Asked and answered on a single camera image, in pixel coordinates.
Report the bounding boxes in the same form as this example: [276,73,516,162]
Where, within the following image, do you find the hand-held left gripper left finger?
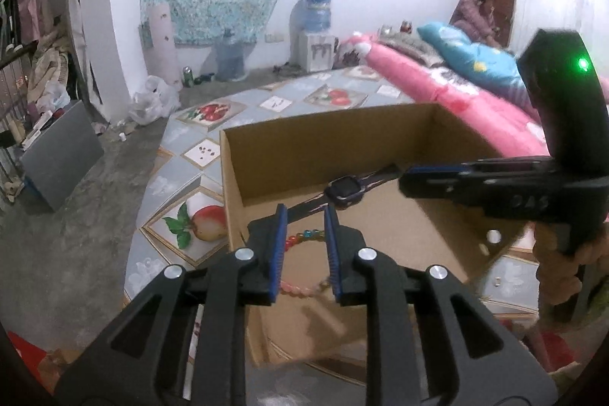
[54,204,289,406]

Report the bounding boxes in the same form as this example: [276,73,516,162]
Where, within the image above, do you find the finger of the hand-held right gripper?
[399,163,477,201]

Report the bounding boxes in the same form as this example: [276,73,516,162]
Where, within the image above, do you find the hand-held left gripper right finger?
[324,204,560,406]

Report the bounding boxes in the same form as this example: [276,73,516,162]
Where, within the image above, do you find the colourful bead bracelet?
[276,228,334,297]

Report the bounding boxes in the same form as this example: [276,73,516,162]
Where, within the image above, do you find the brown cardboard box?
[219,102,553,388]

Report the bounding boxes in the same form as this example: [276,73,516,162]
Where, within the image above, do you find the dark blue smartwatch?
[285,163,403,221]

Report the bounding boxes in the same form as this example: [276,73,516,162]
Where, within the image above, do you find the person's right hand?
[532,223,591,321]

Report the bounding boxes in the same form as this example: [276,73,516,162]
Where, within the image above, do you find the pink floral blanket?
[335,32,609,157]

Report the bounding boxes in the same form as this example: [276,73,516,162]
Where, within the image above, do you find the blue printed pillow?
[418,22,543,121]

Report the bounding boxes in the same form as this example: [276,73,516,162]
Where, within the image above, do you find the grey patterned pillow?
[378,28,443,67]

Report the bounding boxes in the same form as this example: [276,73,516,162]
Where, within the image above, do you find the white water dispenser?
[297,30,334,72]

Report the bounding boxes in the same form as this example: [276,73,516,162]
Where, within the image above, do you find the white plastic bags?
[128,75,182,124]

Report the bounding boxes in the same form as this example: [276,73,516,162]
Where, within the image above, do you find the clear blue water jug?
[215,30,247,82]

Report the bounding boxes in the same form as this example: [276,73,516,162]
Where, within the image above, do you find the blue water dispenser bottle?
[302,0,332,33]

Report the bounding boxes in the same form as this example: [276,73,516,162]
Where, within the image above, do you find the white rolled mat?
[147,4,179,78]

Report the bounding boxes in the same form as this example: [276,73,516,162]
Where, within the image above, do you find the grey box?
[21,100,104,212]

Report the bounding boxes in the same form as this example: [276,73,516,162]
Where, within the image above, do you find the pile of clothes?
[26,30,72,112]

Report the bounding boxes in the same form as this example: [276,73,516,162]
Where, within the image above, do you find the pink hanging garment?
[19,0,51,43]

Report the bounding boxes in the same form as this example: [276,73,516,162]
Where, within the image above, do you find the dark hanging garment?
[2,0,22,50]

